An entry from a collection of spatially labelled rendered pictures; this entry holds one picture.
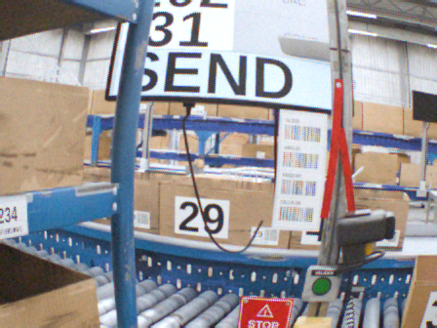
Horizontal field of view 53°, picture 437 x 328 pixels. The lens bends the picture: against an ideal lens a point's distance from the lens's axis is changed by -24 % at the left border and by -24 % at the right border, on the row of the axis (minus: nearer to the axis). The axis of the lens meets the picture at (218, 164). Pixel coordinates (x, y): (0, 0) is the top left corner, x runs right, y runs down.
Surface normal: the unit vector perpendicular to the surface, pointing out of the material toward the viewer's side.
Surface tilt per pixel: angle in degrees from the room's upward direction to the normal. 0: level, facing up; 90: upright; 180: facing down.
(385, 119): 90
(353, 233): 90
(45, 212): 90
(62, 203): 90
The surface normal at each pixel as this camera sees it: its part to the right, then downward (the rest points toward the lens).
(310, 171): -0.29, 0.04
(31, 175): 0.95, 0.11
